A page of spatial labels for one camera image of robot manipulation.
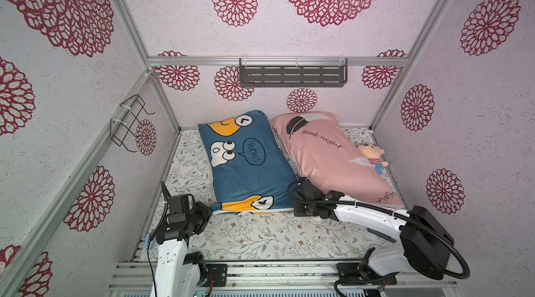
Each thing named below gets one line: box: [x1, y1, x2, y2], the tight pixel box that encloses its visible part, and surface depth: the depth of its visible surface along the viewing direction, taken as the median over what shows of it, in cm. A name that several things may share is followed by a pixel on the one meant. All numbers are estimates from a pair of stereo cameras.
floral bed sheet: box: [166, 126, 389, 261], surface depth 85 cm
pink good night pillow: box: [272, 111, 405, 206], surface depth 92 cm
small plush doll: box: [357, 142, 389, 175], surface depth 102 cm
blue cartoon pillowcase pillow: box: [197, 110, 297, 215], surface depth 99 cm
